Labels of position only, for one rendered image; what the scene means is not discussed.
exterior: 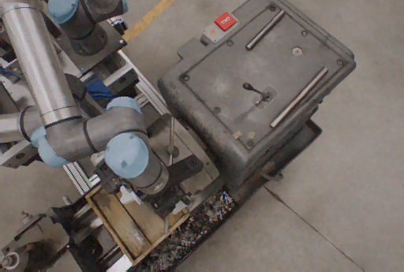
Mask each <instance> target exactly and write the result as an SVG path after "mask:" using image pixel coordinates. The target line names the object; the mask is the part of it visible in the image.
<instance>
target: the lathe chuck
mask: <svg viewBox="0 0 404 272"><path fill-rule="evenodd" d="M146 132H151V134H152V135H151V138H150V139H148V140H149V143H150V146H151V148H152V149H153V151H154V152H156V154H157V155H158V156H159V158H161V160H162V161H163V162H164V163H165V165H166V166H169V154H168V150H167V149H166V148H167V147H168V146H169V142H170V127H169V126H168V125H167V124H166V123H165V122H164V121H163V120H162V119H161V118H158V119H157V120H156V121H154V122H153V124H151V125H150V126H148V127H147V128H146ZM174 147H176V148H177V150H178V154H177V156H175V157H173V164H174V163H175V162H178V161H179V160H182V159H184V158H187V157H188V156H190V155H192V154H193V153H192V152H191V151H190V150H189V149H188V148H187V147H186V145H185V144H184V143H183V142H182V140H181V139H180V138H179V137H178V136H177V134H175V133H174ZM211 182H213V180H212V178H211V176H210V175H209V174H208V172H207V170H205V168H204V167H203V170H202V171H200V173H197V174H195V176H192V177H190V178H188V179H187V180H185V181H183V182H182V184H183V186H185V188H187V190H188V191H189V192H190V194H192V195H193V194H195V192H196V191H197V190H200V191H199V192H198V193H197V194H195V196H197V195H198V194H200V192H202V191H203V189H204V188H206V187H207V186H208V185H209V184H210V183H211Z"/></svg>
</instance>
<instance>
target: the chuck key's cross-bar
mask: <svg viewBox="0 0 404 272"><path fill-rule="evenodd" d="M169 145H173V146H174V117H171V118H170V142H169ZM172 164H173V152H169V165H172ZM169 215H170V214H168V215H167V217H166V218H165V222H164V234H168V233H169Z"/></svg>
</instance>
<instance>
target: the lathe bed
mask: <svg viewBox="0 0 404 272"><path fill-rule="evenodd" d="M225 181H226V176H224V174H223V173H222V172H221V170H219V176H218V177H217V178H216V179H214V180H213V182H211V183H210V184H209V185H208V186H207V187H206V188H204V189H203V191H202V192H200V194H198V195H197V196H193V195H192V194H190V195H188V197H189V198H190V199H191V200H192V202H194V203H191V204H190V205H189V206H188V207H185V208H186V209H187V210H188V212H190V214H192V213H193V212H195V210H197V209H198V207H200V206H201V205H202V204H203V203H204V202H205V201H206V200H207V199H209V198H210V197H211V196H212V195H213V194H214V193H216V192H217V191H218V190H219V188H221V186H223V185H224V184H225ZM93 212H94V210H93V208H92V207H91V204H89V203H88V204H86V206H85V207H83V208H82V209H81V210H80V211H78V212H77V213H76V214H75V215H74V216H72V217H71V218H70V219H71V220H72V221H71V224H72V225H74V226H76V227H77V230H75V233H76V234H77V235H78V237H79V238H80V240H81V242H82V243H83V244H86V245H84V246H85V247H86V249H88V253H89V254H90V255H91V256H92V258H93V260H94V262H95V263H96V265H97V266H98V267H99V269H100V270H101V272H129V271H130V270H131V269H132V268H133V265H132V263H131V264H130V261H129V260H128V259H127V257H126V256H125V254H124V252H122V249H121V248H120V247H119V245H118V244H117V241H116V240H114V238H113V236H112V234H111V233H110V232H109V230H108V229H107V228H106V226H105V225H104V224H103V223H102V222H101V219H100V218H98V215H97V214H96V212H94V213H93ZM92 218H93V219H92ZM89 219H90V220H89ZM88 222H89V223H88ZM80 225H82V226H81V227H83V228H81V227H79V226H80ZM87 228H88V229H87ZM82 231H83V232H82ZM105 231H106V232H105ZM85 232H86V233H87V234H85ZM82 233H83V235H82ZM89 233H90V234H89ZM96 234H97V235H96ZM105 235H106V236H105ZM108 235H109V236H108ZM96 236H98V238H97V237H96ZM111 236H112V238H113V239H112V241H110V239H111ZM94 237H96V239H94V240H93V238H94ZM108 238H109V239H108ZM106 239H107V240H108V241H109V242H108V241H107V240H106ZM113 240H114V242H113ZM104 241H105V242H104ZM93 243H96V246H93ZM108 245H109V246H110V247H109V246H108ZM107 246H108V247H107ZM111 246H112V247H111ZM95 248H96V251H94V250H95ZM93 252H94V254H93ZM99 252H100V253H99ZM121 252H122V254H123V255H122V254H121ZM97 253H98V254H97ZM102 254H103V255H102ZM97 256H98V258H97ZM122 256H124V257H122ZM120 257H121V258H120ZM124 258H125V259H124ZM119 261H121V262H119ZM127 262H129V263H127ZM109 263H110V264H109ZM126 264H127V265H126ZM107 265H108V266H107ZM109 267H110V268H112V269H110V268H109ZM108 268H109V269H108Z"/></svg>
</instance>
